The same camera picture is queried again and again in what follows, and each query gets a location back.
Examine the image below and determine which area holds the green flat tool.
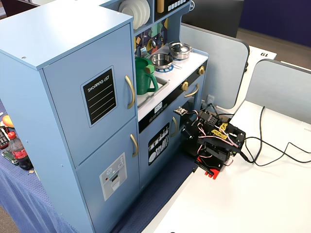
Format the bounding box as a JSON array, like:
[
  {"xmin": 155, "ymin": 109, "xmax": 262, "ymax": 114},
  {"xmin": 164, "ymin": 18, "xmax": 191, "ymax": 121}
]
[{"xmin": 1, "ymin": 149, "xmax": 19, "ymax": 166}]

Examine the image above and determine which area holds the grey toy sink basin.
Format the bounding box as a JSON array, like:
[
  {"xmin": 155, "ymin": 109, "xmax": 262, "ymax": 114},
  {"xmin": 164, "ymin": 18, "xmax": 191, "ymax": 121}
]
[{"xmin": 137, "ymin": 75, "xmax": 170, "ymax": 109}]

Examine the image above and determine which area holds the blue wooden toy kitchen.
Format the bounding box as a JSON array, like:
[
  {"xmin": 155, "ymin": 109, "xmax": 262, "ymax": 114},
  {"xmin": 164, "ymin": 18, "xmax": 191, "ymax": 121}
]
[{"xmin": 0, "ymin": 0, "xmax": 209, "ymax": 233}]

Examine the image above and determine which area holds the cola bottle with red label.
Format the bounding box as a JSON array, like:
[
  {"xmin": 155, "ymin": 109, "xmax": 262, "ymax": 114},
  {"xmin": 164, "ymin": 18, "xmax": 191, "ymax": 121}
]
[{"xmin": 7, "ymin": 132, "xmax": 34, "ymax": 171}]

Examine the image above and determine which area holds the blue shopping list cabinet door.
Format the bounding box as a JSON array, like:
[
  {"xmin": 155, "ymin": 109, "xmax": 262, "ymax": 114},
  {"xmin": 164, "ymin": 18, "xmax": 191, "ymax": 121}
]
[{"xmin": 41, "ymin": 22, "xmax": 137, "ymax": 168}]

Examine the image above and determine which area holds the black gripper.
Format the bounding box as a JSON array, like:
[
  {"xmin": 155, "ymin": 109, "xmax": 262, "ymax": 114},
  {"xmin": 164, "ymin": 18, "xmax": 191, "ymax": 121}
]
[{"xmin": 181, "ymin": 111, "xmax": 210, "ymax": 156}]

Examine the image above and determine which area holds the white toy plate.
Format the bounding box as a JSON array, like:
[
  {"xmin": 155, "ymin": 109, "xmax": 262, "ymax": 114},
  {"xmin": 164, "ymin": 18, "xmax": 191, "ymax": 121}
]
[
  {"xmin": 142, "ymin": 0, "xmax": 151, "ymax": 24},
  {"xmin": 118, "ymin": 0, "xmax": 140, "ymax": 28},
  {"xmin": 133, "ymin": 0, "xmax": 147, "ymax": 25}
]

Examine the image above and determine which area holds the lidded steel toy pot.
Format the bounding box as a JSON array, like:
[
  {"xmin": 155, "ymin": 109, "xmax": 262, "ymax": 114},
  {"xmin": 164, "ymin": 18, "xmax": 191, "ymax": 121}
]
[{"xmin": 168, "ymin": 42, "xmax": 193, "ymax": 60}]

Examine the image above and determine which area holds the blue textured cloth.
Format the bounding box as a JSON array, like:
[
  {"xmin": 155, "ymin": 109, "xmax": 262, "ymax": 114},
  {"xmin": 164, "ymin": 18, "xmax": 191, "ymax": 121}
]
[{"xmin": 0, "ymin": 97, "xmax": 195, "ymax": 233}]

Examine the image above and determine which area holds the gold curved door handle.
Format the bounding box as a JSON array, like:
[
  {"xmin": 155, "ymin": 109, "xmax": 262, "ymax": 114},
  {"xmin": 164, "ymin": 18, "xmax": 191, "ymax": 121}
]
[
  {"xmin": 170, "ymin": 116, "xmax": 179, "ymax": 137},
  {"xmin": 184, "ymin": 83, "xmax": 200, "ymax": 98},
  {"xmin": 124, "ymin": 74, "xmax": 136, "ymax": 110},
  {"xmin": 129, "ymin": 133, "xmax": 139, "ymax": 158}
]

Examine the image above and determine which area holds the blue ice dispenser print door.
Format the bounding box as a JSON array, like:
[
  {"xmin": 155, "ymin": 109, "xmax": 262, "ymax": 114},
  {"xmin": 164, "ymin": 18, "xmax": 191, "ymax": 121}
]
[{"xmin": 74, "ymin": 116, "xmax": 141, "ymax": 233}]

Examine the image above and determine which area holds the black toy microwave door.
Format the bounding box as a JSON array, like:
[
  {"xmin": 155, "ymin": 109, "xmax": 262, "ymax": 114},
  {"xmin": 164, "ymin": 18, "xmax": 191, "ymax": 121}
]
[{"xmin": 154, "ymin": 0, "xmax": 191, "ymax": 22}]

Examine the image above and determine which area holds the red table clamp base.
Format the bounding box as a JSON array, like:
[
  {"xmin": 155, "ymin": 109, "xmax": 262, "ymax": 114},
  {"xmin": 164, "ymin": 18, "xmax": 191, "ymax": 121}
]
[{"xmin": 194, "ymin": 156, "xmax": 224, "ymax": 181}]

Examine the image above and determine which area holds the blue dishwasher print door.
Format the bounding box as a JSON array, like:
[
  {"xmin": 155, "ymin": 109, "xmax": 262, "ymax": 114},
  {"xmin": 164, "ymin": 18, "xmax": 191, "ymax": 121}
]
[{"xmin": 138, "ymin": 106, "xmax": 182, "ymax": 189}]

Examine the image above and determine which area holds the orange yellow toy mango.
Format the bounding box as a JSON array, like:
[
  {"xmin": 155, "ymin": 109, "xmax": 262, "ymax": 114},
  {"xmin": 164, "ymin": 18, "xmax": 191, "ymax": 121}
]
[{"xmin": 1, "ymin": 115, "xmax": 15, "ymax": 128}]

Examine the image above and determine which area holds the thin black cable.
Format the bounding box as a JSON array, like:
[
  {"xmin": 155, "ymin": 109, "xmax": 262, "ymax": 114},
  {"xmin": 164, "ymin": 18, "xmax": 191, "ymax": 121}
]
[{"xmin": 244, "ymin": 136, "xmax": 311, "ymax": 167}]

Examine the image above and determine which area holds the black office furniture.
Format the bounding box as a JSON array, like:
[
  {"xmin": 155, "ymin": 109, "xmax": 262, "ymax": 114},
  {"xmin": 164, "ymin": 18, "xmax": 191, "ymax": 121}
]
[{"xmin": 181, "ymin": 0, "xmax": 244, "ymax": 38}]

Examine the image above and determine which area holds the small wrist camera board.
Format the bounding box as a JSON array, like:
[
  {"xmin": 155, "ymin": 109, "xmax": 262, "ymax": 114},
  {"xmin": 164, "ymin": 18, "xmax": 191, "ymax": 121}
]
[{"xmin": 173, "ymin": 106, "xmax": 189, "ymax": 116}]

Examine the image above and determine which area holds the black red toy case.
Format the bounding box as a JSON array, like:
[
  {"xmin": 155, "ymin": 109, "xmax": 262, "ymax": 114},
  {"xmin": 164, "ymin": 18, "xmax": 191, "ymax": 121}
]
[{"xmin": 0, "ymin": 126, "xmax": 10, "ymax": 150}]

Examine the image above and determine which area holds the open steel toy pot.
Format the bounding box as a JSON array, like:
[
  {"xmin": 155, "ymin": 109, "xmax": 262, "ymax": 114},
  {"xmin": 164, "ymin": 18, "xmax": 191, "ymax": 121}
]
[{"xmin": 149, "ymin": 52, "xmax": 182, "ymax": 70}]

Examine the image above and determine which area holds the grey desk partition panel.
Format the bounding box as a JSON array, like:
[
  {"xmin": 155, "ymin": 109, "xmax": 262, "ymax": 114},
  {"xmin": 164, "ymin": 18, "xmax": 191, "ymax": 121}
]
[
  {"xmin": 179, "ymin": 23, "xmax": 250, "ymax": 110},
  {"xmin": 234, "ymin": 59, "xmax": 311, "ymax": 126}
]

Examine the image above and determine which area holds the thick black cable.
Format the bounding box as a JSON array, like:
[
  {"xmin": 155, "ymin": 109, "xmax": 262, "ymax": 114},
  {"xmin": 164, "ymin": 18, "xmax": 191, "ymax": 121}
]
[{"xmin": 240, "ymin": 106, "xmax": 266, "ymax": 165}]

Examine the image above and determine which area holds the green plastic pitcher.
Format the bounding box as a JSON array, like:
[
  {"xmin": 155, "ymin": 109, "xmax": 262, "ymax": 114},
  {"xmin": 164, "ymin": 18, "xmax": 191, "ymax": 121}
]
[{"xmin": 135, "ymin": 57, "xmax": 159, "ymax": 96}]

